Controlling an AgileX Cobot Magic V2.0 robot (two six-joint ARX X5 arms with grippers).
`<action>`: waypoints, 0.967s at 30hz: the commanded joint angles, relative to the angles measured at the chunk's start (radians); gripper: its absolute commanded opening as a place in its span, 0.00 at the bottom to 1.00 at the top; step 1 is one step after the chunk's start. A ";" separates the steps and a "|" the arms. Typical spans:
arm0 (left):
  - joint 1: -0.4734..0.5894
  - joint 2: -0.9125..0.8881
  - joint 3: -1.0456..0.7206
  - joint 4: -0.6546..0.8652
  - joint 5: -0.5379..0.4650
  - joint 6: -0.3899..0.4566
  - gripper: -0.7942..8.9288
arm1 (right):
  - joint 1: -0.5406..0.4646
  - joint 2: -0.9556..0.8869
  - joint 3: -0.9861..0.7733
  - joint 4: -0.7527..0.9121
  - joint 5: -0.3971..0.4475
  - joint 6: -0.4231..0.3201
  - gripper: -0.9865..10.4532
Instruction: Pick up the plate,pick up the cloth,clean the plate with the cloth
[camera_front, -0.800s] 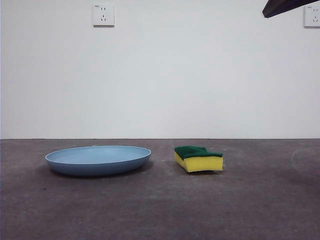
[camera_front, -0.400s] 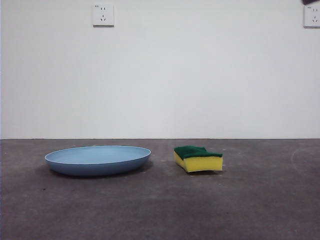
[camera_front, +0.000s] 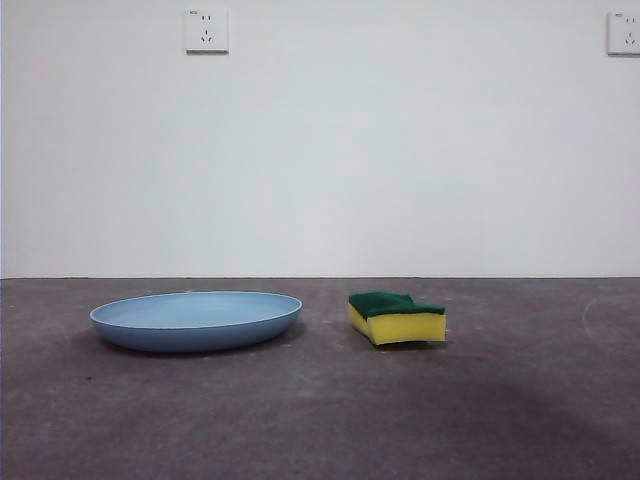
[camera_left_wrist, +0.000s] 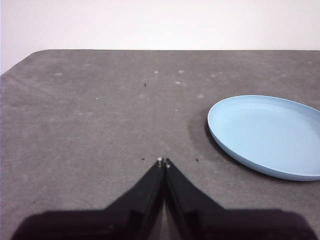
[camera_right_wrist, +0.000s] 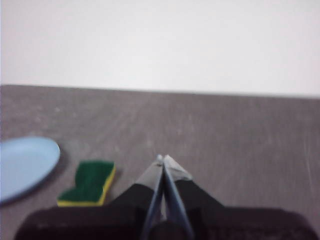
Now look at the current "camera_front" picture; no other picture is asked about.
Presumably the yellow sponge with green pad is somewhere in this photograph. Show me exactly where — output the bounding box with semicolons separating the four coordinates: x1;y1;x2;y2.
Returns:
347;292;448;346

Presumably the light blue round plate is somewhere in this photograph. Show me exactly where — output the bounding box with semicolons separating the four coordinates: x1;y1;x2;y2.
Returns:
89;290;304;354

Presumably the white wall power socket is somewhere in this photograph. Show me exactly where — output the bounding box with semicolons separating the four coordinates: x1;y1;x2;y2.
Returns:
606;10;640;56
185;7;230;55

